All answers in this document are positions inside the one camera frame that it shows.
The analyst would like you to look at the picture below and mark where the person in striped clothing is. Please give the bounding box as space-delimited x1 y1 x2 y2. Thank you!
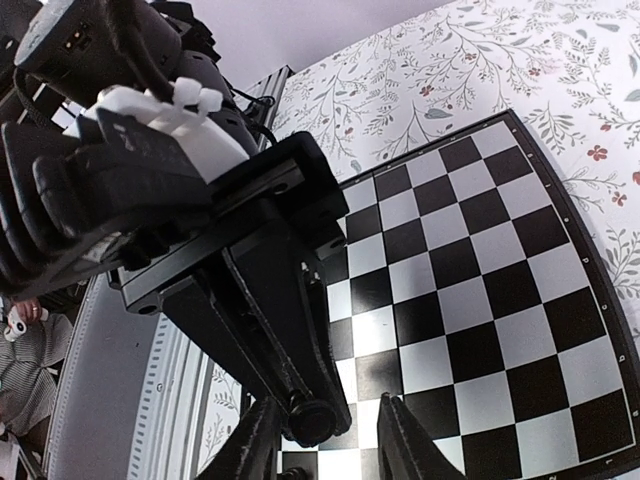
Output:
1 297 73 453

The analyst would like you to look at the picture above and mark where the black pawn piece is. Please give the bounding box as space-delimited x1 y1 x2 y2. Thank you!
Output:
284 390 336 448

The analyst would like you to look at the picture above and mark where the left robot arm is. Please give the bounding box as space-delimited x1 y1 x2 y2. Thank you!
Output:
1 1 352 446

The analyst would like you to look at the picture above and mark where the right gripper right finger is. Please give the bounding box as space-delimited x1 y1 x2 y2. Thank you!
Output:
377 393 465 480

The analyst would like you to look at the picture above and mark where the black white chessboard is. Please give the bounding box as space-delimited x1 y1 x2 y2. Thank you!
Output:
278 112 639 479

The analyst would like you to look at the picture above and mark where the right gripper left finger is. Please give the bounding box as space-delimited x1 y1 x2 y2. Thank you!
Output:
197 398 281 480

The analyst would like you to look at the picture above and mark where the floral patterned table mat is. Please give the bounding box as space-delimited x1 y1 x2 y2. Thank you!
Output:
199 0 640 480

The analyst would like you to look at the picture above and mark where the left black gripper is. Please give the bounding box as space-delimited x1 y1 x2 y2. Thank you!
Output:
107 132 350 435

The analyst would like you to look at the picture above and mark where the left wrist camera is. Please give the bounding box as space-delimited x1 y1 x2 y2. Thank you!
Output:
1 78 249 298

